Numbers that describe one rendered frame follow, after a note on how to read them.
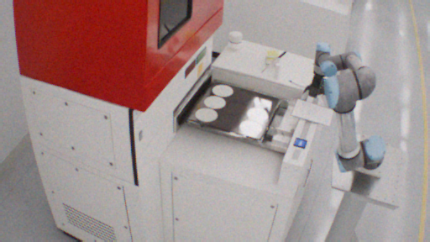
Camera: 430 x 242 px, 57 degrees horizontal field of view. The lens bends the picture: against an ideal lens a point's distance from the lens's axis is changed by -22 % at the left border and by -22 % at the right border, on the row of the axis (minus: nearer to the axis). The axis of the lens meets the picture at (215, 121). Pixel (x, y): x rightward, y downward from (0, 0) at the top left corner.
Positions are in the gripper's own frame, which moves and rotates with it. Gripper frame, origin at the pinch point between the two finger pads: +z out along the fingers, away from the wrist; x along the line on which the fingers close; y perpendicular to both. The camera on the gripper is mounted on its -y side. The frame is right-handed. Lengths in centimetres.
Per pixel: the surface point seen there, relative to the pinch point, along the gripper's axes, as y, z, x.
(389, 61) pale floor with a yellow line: 271, 95, -62
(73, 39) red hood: -72, -54, 87
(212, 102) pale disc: -12.4, 4.4, 48.0
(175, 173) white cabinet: -52, 18, 50
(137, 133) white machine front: -70, -16, 58
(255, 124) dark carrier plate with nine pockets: -20.2, 4.5, 24.1
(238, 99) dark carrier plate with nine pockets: -5.1, 4.5, 37.8
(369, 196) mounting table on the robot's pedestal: -39, 13, -42
